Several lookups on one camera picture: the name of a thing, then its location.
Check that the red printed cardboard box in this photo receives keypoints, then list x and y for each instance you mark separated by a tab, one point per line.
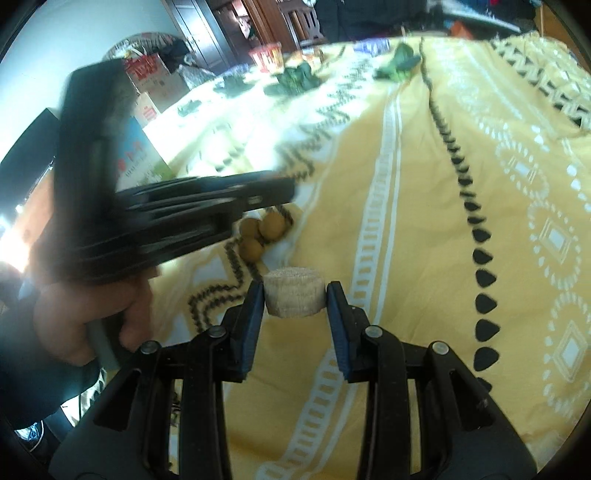
157	78

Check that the yellow patterned blanket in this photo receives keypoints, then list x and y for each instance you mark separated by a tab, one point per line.
415	230

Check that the person's left hand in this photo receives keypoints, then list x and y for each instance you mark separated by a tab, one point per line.
60	323

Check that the brown potato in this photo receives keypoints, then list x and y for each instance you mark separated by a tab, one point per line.
273	227

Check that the dark wooden wardrobe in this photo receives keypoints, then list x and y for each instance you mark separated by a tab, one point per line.
207	27

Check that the green leafy vegetable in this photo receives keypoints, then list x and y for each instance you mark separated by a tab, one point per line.
231	85
295	78
400	62
189	108

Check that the blue green printed carton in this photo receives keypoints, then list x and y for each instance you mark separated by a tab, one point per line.
138	157

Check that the heap of bags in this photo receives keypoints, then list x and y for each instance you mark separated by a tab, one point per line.
143	44

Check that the black panel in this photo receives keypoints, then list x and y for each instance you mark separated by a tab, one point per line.
27	138

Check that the small potato left of orange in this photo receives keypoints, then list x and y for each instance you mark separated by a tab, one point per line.
249	228

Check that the blue white plastic packet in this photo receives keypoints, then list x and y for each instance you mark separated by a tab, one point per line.
375	46

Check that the wooden chair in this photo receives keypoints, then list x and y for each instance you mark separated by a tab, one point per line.
302	23

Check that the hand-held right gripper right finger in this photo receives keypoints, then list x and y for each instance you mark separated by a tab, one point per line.
337	323

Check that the bread packet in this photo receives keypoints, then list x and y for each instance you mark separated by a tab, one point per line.
310	56

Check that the red instant noodle cup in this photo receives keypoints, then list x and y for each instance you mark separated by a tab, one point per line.
267	57

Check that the beige round chunk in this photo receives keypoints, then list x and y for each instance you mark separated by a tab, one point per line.
293	293

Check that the person's left forearm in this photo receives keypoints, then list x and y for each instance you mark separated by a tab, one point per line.
37	392

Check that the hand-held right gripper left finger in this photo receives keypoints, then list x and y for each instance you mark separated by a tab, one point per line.
251	323

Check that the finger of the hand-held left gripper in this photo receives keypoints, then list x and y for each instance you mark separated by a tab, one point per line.
207	198

